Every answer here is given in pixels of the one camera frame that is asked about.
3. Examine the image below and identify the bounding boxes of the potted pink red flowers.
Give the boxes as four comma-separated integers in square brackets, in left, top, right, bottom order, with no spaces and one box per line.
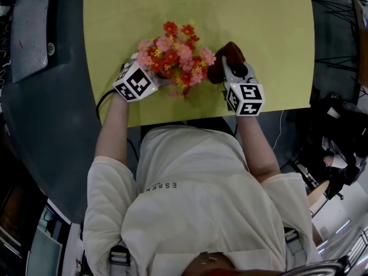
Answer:
[136,21,217,102]

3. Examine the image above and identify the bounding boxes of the person's right forearm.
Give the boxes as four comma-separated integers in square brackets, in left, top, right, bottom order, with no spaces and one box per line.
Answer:
[235,113,281,183]

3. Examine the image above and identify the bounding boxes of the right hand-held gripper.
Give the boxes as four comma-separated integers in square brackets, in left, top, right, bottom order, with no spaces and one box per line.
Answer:
[220,55,265,117]

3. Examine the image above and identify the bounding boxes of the brown wooden table wire legs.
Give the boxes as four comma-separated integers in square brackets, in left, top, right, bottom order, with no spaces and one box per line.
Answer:
[312,0,368,86]

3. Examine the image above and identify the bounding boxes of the person's left forearm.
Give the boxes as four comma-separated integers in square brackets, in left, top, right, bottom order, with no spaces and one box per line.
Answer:
[94,95,130,166]

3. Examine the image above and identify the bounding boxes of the grey head mount bar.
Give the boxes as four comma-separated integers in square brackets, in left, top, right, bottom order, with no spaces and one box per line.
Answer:
[293,262,348,276]

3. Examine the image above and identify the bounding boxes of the person's right grey harness strap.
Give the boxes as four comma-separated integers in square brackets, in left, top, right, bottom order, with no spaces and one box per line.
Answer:
[283,227,307,255]

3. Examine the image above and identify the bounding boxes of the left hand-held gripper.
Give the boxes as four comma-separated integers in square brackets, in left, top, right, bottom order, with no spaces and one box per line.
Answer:
[112,53,171,103]

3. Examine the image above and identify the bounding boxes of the light round wooden table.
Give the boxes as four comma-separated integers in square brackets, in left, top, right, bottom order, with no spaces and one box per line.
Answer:
[306,179,330,218]

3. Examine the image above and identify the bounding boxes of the grey flat platform cart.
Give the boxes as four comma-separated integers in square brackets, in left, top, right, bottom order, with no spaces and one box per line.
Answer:
[10,0,60,85]

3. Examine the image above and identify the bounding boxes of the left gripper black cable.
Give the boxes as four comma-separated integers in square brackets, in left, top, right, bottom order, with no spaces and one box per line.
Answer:
[95,89,116,120]

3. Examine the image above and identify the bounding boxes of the white floor cable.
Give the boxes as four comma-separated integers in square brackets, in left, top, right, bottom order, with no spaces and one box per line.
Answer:
[271,110,284,149]

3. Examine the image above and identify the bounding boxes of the person's grey harness strap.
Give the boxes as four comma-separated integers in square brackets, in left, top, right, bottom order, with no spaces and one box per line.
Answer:
[109,244,132,267]
[283,227,307,255]

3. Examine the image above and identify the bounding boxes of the black and white striped bundle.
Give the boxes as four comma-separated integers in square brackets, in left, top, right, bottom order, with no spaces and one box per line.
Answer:
[0,18,12,83]

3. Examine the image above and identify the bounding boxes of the brown wiping cloth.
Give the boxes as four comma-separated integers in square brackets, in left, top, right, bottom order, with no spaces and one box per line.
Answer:
[206,41,247,85]

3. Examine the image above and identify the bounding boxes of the person's left grey harness strap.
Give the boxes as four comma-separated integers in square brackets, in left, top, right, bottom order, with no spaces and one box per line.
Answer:
[109,244,132,267]

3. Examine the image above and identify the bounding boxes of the person's white t-shirt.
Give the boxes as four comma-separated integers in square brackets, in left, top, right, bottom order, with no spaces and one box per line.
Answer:
[82,125,323,276]

